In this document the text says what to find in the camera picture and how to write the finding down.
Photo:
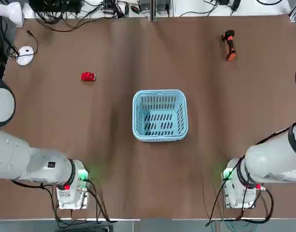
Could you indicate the red toy car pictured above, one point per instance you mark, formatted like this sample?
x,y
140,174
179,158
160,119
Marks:
x,y
88,77

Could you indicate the orange black barcode scanner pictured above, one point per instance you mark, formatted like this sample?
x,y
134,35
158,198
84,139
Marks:
x,y
231,46

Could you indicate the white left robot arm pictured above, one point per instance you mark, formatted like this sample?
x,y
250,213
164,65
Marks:
x,y
15,154

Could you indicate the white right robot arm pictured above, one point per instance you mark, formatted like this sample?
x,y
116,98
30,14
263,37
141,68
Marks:
x,y
271,159

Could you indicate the light blue plastic basket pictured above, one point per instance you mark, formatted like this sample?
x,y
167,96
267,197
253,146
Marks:
x,y
160,122

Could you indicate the white desk lamp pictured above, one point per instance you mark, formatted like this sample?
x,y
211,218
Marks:
x,y
25,56

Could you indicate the black power adapter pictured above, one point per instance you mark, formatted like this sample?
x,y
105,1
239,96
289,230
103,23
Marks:
x,y
224,2
235,5

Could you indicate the black computer monitor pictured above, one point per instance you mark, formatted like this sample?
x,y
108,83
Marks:
x,y
53,6

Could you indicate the aluminium frame post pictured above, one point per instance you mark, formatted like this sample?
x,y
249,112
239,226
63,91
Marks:
x,y
153,12

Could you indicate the aluminium frame rail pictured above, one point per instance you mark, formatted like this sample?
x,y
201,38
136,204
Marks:
x,y
295,10

